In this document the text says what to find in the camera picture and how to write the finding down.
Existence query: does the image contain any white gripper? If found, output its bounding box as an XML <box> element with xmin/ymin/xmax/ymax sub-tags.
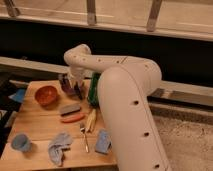
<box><xmin>58</xmin><ymin>66</ymin><xmax>85</xmax><ymax>100</ymax></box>

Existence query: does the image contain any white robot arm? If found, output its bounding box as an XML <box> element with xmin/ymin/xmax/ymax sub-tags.
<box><xmin>64</xmin><ymin>44</ymin><xmax>172</xmax><ymax>171</ymax></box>

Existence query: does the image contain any grey scrub brush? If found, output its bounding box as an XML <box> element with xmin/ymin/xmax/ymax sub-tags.
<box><xmin>59</xmin><ymin>104</ymin><xmax>81</xmax><ymax>116</ymax></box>

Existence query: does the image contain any orange bowl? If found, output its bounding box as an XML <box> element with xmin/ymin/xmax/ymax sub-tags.
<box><xmin>35</xmin><ymin>86</ymin><xmax>58</xmax><ymax>106</ymax></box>

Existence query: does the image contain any green bottle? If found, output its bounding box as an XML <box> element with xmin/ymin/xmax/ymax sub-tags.
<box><xmin>87</xmin><ymin>73</ymin><xmax>100</xmax><ymax>107</ymax></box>

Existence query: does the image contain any orange carrot toy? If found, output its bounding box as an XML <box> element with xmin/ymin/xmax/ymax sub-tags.
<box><xmin>60</xmin><ymin>113</ymin><xmax>85</xmax><ymax>123</ymax></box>

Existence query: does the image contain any yellow banana toy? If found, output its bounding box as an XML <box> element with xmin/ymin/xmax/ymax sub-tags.
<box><xmin>86</xmin><ymin>109</ymin><xmax>97</xmax><ymax>132</ymax></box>

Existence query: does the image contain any blue object at table edge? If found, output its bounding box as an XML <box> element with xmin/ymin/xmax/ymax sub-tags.
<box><xmin>10</xmin><ymin>88</ymin><xmax>26</xmax><ymax>103</ymax></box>

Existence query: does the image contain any grey blue cloth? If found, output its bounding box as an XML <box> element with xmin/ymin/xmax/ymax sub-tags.
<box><xmin>48</xmin><ymin>133</ymin><xmax>73</xmax><ymax>166</ymax></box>

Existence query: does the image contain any blue sponge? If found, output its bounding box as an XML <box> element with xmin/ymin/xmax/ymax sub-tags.
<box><xmin>95</xmin><ymin>130</ymin><xmax>111</xmax><ymax>154</ymax></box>

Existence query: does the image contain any blue cup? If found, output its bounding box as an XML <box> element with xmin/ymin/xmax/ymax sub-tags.
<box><xmin>11</xmin><ymin>134</ymin><xmax>31</xmax><ymax>152</ymax></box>

